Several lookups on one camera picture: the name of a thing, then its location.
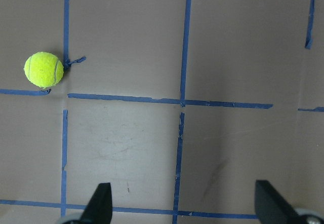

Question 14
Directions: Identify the brown paper table cover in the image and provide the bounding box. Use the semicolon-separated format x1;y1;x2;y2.
1;0;323;223

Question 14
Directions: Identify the tennis ball on loose tape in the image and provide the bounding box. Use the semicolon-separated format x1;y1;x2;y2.
23;52;64;89

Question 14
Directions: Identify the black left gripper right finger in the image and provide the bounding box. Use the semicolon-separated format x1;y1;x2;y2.
254;180;304;224

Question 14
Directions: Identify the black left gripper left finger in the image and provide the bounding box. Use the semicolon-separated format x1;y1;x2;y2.
79;183;112;224

